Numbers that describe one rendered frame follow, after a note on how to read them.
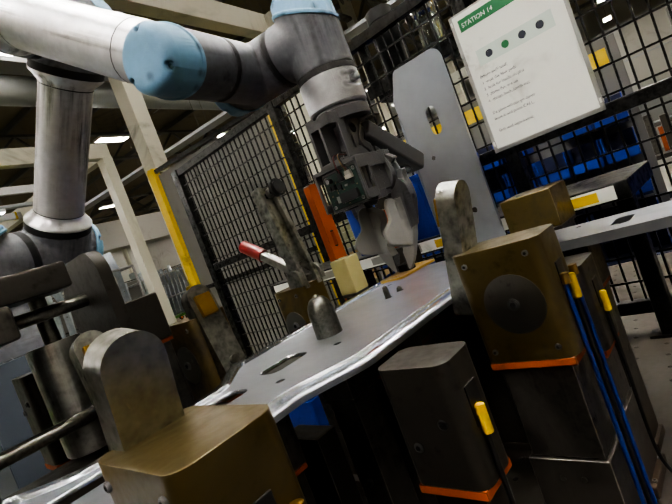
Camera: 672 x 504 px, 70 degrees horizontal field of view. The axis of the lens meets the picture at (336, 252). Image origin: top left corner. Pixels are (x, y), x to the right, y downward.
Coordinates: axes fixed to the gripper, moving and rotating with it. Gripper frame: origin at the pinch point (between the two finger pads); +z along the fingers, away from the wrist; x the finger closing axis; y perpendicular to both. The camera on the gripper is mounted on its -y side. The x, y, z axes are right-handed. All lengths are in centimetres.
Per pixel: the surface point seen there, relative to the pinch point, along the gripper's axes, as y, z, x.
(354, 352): 19.6, 4.6, 5.0
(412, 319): 11.0, 4.9, 6.2
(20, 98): -410, -549, -1166
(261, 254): 0.5, -7.0, -26.3
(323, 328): 13.8, 3.5, -4.1
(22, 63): -263, -407, -727
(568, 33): -54, -26, 15
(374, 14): -61, -54, -26
